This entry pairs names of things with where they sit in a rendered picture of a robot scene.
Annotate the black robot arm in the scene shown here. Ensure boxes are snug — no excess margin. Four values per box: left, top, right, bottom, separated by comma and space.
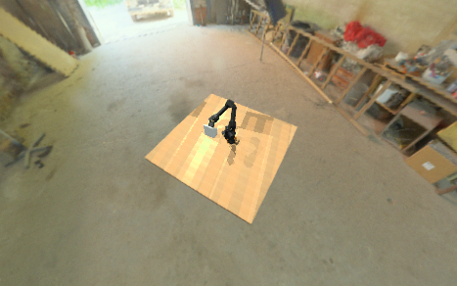
208, 99, 237, 140

